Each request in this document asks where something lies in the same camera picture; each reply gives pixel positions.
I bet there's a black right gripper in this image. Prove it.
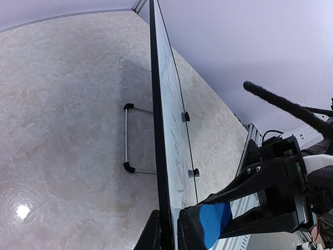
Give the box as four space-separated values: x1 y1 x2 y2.
202 136 312 239

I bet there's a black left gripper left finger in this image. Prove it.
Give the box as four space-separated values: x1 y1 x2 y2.
133 210 161 250

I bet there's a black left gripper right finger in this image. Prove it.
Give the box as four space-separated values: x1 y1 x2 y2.
177 208 207 250

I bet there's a blue whiteboard eraser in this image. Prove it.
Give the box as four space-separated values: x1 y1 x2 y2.
188 203 233 249

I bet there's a white whiteboard black frame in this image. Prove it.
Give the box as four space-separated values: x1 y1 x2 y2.
149 1 197 249

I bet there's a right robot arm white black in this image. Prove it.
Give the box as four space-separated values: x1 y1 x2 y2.
204 119 332 238

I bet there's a metal whiteboard stand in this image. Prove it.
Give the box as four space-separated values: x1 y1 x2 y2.
122 103 200 178

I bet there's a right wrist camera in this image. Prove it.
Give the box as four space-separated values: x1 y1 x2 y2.
243 81 332 140

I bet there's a right aluminium frame post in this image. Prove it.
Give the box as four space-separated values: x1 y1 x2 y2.
132 0 149 15

